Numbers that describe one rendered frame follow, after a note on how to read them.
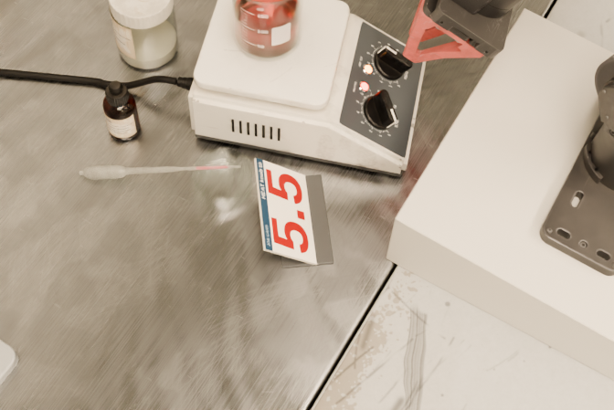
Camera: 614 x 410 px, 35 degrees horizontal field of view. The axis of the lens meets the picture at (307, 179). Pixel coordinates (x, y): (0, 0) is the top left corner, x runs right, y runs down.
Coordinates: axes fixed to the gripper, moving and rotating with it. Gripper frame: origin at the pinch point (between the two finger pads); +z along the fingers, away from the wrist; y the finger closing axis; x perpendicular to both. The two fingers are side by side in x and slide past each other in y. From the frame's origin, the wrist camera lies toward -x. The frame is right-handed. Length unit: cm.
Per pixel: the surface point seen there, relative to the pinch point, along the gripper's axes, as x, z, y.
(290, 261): -0.7, 11.3, 19.3
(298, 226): -1.4, 10.2, 16.4
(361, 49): -3.1, 4.5, 0.1
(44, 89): -25.3, 23.7, 8.3
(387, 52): -1.2, 2.8, 0.1
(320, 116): -4.6, 5.1, 8.7
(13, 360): -17.2, 20.3, 34.4
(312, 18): -8.5, 4.5, 0.0
